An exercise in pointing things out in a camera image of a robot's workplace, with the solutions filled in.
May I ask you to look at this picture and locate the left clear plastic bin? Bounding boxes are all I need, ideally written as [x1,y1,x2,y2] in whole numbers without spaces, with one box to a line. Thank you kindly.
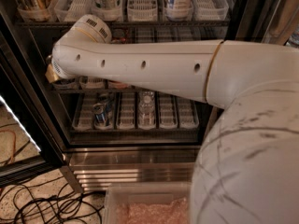
[103,182,191,224]

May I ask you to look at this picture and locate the stainless steel fridge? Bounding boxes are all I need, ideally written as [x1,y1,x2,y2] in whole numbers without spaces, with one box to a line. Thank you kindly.
[1,0,298,192]

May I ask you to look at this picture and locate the black cables on floor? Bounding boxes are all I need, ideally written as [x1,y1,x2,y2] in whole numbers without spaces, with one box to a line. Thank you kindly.
[0,175,105,224]

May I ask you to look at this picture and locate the blue pepsi can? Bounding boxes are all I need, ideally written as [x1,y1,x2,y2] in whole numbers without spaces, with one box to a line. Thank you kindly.
[46,55,52,64]

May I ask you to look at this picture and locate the front blue can bottom shelf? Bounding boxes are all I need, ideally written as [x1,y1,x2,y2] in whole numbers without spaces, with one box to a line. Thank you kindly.
[93,103,108,126]

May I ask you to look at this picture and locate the rear blue can bottom shelf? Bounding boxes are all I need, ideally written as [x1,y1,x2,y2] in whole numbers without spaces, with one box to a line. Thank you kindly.
[98,92,114,118]

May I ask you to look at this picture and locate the open fridge glass door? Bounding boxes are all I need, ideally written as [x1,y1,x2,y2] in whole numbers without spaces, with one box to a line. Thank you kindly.
[0,31,64,189]

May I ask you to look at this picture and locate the orange cable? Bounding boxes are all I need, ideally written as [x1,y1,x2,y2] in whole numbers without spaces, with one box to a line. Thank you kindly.
[0,128,17,167]

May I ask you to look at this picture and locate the blue can shelf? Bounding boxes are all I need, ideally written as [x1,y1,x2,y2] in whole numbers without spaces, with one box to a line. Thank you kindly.
[93,103,108,126]
[98,92,114,118]

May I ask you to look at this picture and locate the clear water bottle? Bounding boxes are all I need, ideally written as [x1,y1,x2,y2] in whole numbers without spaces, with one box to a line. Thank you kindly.
[138,91,155,126]

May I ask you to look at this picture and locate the rear red coca-cola can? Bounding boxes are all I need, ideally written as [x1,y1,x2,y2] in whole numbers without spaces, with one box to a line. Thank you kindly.
[112,29,128,44]

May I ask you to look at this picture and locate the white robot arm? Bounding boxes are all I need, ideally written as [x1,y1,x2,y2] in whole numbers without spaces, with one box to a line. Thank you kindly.
[52,15,299,224]

